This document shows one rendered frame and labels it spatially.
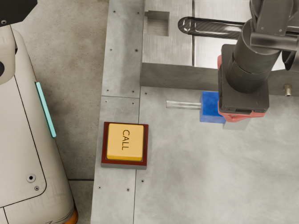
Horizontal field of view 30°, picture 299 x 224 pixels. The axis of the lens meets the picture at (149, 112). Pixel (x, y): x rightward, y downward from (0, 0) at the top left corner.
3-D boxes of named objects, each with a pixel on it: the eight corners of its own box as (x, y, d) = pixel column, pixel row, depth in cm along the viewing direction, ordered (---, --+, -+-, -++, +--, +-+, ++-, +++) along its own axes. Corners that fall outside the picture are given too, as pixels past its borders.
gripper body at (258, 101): (262, 53, 83) (276, 25, 76) (266, 114, 79) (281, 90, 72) (219, 50, 83) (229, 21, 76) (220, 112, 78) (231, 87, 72)
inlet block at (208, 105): (163, 125, 90) (167, 111, 85) (164, 98, 92) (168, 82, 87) (244, 130, 90) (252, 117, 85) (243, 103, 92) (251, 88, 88)
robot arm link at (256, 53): (244, 9, 70) (242, 47, 67) (298, 15, 70) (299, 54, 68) (232, 38, 76) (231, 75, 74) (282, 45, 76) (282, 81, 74)
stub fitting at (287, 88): (282, 87, 103) (283, 97, 102) (284, 83, 102) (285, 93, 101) (289, 88, 103) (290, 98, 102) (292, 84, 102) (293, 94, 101)
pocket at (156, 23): (142, 45, 102) (143, 34, 99) (143, 21, 105) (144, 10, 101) (167, 47, 103) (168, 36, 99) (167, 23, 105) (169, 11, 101)
